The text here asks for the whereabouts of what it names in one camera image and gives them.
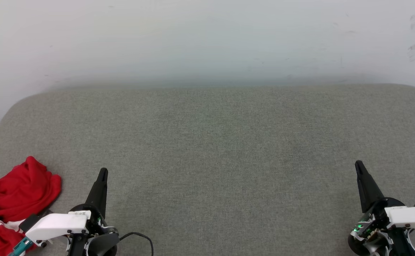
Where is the teal cable connector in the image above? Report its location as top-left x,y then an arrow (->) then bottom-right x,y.
9,237 -> 33,256

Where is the thin black cable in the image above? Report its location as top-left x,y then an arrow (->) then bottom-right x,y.
118,232 -> 154,256

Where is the grey fabric sofa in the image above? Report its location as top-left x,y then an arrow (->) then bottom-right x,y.
0,84 -> 415,256

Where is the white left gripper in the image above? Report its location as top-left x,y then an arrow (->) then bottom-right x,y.
26,168 -> 120,246

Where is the red baseball jersey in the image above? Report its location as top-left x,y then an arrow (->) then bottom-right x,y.
0,156 -> 62,256

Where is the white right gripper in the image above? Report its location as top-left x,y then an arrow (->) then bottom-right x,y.
350,160 -> 415,235

